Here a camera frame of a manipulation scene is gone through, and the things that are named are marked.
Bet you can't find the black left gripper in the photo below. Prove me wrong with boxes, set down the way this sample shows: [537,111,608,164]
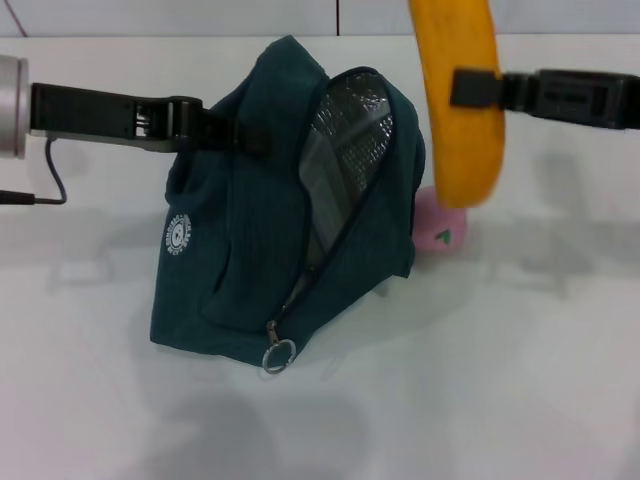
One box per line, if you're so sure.
[30,83,274,155]

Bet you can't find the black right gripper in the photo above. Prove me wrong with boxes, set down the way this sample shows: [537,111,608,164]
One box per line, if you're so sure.
[449,68,640,132]

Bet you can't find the yellow banana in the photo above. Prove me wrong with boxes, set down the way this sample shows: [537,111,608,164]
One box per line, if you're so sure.
[408,0,506,209]

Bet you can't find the dark teal insulated lunch bag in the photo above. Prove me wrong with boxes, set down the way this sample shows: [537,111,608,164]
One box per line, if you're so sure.
[149,34,426,376]

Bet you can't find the pink peach toy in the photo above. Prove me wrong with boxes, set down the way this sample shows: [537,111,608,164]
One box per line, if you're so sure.
[412,187,469,251]

